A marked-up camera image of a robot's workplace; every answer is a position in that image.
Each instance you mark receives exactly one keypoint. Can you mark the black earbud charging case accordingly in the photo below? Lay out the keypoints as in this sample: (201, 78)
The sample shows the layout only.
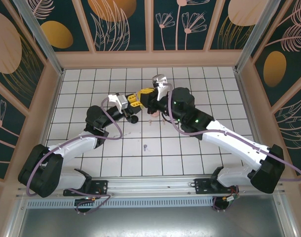
(134, 120)

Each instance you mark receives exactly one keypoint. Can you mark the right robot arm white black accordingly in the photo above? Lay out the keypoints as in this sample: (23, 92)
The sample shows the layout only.
(234, 140)

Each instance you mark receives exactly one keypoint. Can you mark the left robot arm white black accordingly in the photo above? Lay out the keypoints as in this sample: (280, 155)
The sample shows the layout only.
(74, 145)

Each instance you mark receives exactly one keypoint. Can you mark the grey metal sheet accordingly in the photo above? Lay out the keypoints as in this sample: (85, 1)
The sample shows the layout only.
(150, 222)

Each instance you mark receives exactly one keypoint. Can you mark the aluminium table side rail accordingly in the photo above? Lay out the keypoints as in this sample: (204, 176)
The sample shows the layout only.
(54, 98)
(245, 98)

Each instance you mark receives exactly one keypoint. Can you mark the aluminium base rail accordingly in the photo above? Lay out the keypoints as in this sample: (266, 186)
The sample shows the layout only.
(145, 187)

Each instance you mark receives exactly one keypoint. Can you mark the aluminium frame post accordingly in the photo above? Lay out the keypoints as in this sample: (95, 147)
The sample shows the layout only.
(255, 37)
(43, 37)

